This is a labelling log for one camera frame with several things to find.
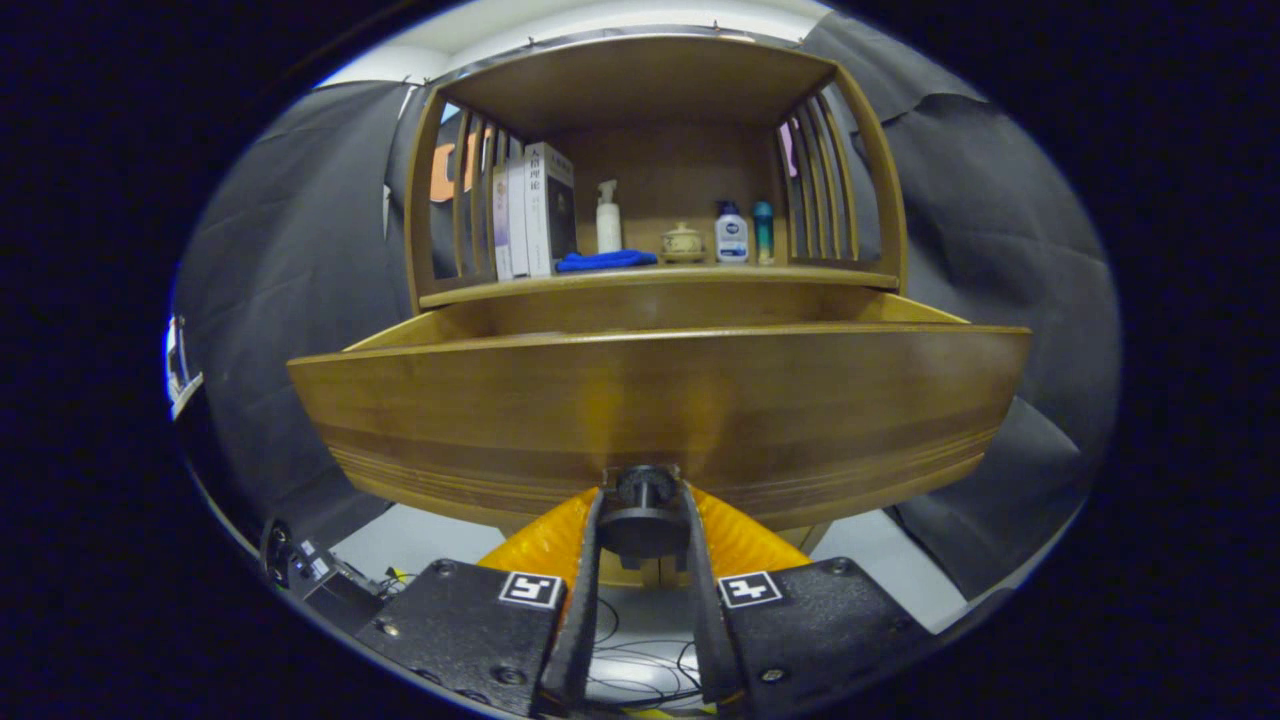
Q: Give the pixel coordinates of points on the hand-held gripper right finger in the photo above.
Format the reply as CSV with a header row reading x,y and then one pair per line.
x,y
708,620

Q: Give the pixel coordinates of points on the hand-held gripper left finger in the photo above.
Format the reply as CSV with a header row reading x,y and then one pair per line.
x,y
583,620

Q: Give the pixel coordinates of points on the black round drawer knob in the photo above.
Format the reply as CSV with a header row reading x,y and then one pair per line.
x,y
643,510

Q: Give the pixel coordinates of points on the wooden drawer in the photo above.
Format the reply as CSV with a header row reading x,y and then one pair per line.
x,y
650,400

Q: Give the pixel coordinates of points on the wooden countertop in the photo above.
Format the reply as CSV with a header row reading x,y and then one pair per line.
x,y
700,275

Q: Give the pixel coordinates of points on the wooden cabinet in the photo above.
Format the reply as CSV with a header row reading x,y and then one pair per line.
x,y
660,160

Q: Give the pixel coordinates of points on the black electronic box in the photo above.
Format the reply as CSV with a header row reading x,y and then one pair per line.
x,y
340,595

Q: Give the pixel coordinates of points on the blue folded cloth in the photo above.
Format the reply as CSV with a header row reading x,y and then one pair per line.
x,y
600,261

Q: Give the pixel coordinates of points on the beige lidded ceramic teacup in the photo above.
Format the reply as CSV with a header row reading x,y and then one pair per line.
x,y
683,243

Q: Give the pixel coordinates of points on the white bottle with blue cap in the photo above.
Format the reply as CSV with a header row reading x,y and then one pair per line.
x,y
731,240

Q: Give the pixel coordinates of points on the teal slim bottle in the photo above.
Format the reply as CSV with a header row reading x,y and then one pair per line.
x,y
763,230

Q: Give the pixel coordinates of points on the white pump bottle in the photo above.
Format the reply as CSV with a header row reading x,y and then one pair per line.
x,y
608,225

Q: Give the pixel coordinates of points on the thin pale pink book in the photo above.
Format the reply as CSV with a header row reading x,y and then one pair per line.
x,y
500,230

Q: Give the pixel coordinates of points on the thin white book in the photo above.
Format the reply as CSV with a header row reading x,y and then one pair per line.
x,y
517,225

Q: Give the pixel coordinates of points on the thick white and black book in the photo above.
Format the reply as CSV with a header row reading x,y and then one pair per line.
x,y
540,210

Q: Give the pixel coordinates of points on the white stand device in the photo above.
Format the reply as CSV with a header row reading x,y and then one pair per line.
x,y
180,380

